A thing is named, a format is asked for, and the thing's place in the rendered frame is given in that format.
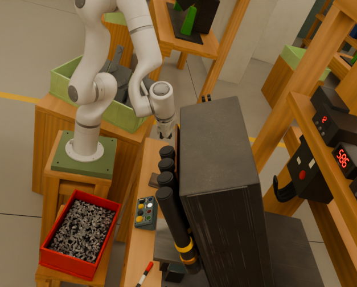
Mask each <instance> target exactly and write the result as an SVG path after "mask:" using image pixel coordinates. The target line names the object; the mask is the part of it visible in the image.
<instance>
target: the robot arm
mask: <svg viewBox="0 0 357 287"><path fill-rule="evenodd" d="M74 5H75V10H76V12H77V13H78V15H79V17H80V18H81V20H82V21H83V23H84V26H85V47H84V54H83V57H82V59H81V61H80V63H79V65H78V66H77V68H76V69H75V71H74V73H73V75H72V77H71V79H70V81H69V84H68V95H69V98H70V99H71V101H72V102H73V103H75V104H77V105H80V106H79V107H78V109H77V111H76V118H75V130H74V137H73V139H70V141H68V142H67V144H66V146H65V152H66V153H67V155H68V156H69V157H70V158H72V159H74V160H76V161H79V162H93V161H96V160H98V159H100V158H101V157H102V155H103V153H104V148H103V146H102V144H100V143H99V134H100V126H101V119H102V115H103V113H104V112H105V110H106V109H107V108H108V106H109V105H110V104H111V102H112V101H113V99H114V98H115V96H116V93H117V81H116V79H115V78H114V76H112V75H111V74H109V73H106V72H102V73H99V71H100V69H102V67H103V66H104V64H105V62H106V60H107V58H108V54H109V48H110V32H109V30H108V29H107V28H106V27H105V26H104V24H103V23H102V21H101V16H102V15H103V13H123V15H124V17H125V20H126V24H127V27H128V30H129V34H130V37H131V40H132V43H133V46H134V50H135V52H136V55H137V59H138V65H137V68H136V70H135V71H134V73H133V75H132V77H131V79H130V82H129V88H128V92H129V98H130V102H131V105H132V108H133V111H134V114H135V115H136V116H137V117H138V118H143V117H147V116H151V115H154V117H155V118H156V129H157V134H158V135H159V134H160V137H159V138H160V139H163V138H167V139H171V137H172V133H171V132H172V131H173V129H174V127H175V124H176V123H177V116H176V112H175V106H174V96H173V88H172V86H171V84H169V83H168V82H166V81H158V82H156V83H154V84H153V85H152V86H151V87H150V90H149V92H150V94H148V95H146V96H141V93H140V89H139V88H140V84H141V81H142V80H143V78H144V77H145V76H146V75H147V74H148V73H150V72H152V71H153V70H155V69H157V68H158V67H160V66H161V65H162V55H161V51H160V48H159V44H158V41H157V37H156V34H155V30H154V26H153V23H152V20H151V16H150V12H149V8H148V6H147V2H146V0H74Z"/></svg>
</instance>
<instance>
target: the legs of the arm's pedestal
mask: <svg viewBox="0 0 357 287"><path fill-rule="evenodd" d="M75 189H77V190H80V191H83V192H87V193H89V194H92V195H95V196H99V197H101V198H104V199H106V198H107V195H108V191H109V186H103V185H98V184H89V183H83V182H75V181H69V180H66V179H59V178H53V177H45V179H44V194H43V209H42V225H41V233H40V247H41V246H42V244H43V242H44V241H45V239H46V237H47V235H48V234H49V232H50V230H51V228H52V227H53V225H54V223H55V220H56V217H57V215H58V212H59V210H60V207H61V205H63V203H64V195H72V193H73V192H74V190H75ZM40 259H41V251H40V252H39V261H40Z"/></svg>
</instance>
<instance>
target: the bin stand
mask: <svg viewBox="0 0 357 287"><path fill-rule="evenodd" d="M64 207H65V205H61V207H60V210H59V212H58V215H57V217H56V220H57V219H58V217H59V215H60V214H61V212H62V210H63V208H64ZM56 220H55V222H56ZM116 224H117V221H116V223H115V225H114V228H113V231H112V233H111V236H110V238H109V241H108V243H107V245H106V248H105V251H104V253H103V256H102V258H101V261H100V263H99V266H98V268H97V271H96V273H95V276H94V278H93V280H92V281H87V280H84V279H82V278H78V277H75V276H71V275H69V274H66V273H62V272H59V271H56V270H53V269H50V268H46V267H44V266H41V265H40V264H39V265H38V268H37V270H36V272H35V282H36V287H60V286H61V282H62V281H65V282H72V283H76V284H83V285H87V287H104V285H105V279H106V274H107V270H108V264H109V259H110V253H111V250H112V244H113V238H114V233H115V229H116Z"/></svg>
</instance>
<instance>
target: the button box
mask: <svg viewBox="0 0 357 287"><path fill-rule="evenodd" d="M149 198H152V200H151V201H149ZM144 199H145V201H144V202H143V203H140V202H139V199H138V200H137V208H136V216H135V221H134V226H135V227H136V228H141V229H146V230H150V231H154V230H155V222H156V220H157V212H158V203H157V201H156V199H155V197H154V196H148V197H145V198H144ZM150 203H151V204H152V206H151V207H148V204H150ZM140 204H143V205H144V207H143V208H142V209H139V208H138V206H139V205H140ZM139 210H142V211H143V214H142V215H138V214H137V212H138V211H139ZM148 210H151V213H147V211H148ZM138 216H142V217H143V219H142V221H141V222H137V221H136V218H137V217H138ZM148 216H151V218H150V219H149V220H147V219H146V218H147V217H148Z"/></svg>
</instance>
